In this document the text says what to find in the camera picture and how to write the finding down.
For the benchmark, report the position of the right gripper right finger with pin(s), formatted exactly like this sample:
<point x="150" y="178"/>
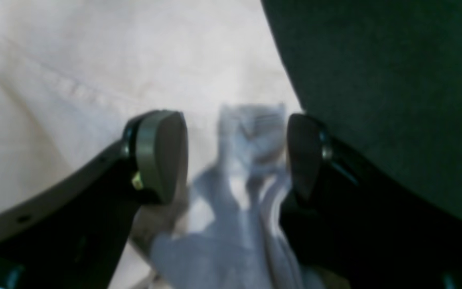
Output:
<point x="346" y="215"/>

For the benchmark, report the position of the pink T-shirt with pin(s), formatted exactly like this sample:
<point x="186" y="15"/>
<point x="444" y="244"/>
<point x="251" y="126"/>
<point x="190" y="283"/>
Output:
<point x="72" y="72"/>

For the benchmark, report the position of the black table cloth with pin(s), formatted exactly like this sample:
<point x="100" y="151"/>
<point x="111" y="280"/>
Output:
<point x="386" y="78"/>

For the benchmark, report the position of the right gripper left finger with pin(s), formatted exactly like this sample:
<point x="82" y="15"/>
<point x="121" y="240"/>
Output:
<point x="72" y="235"/>

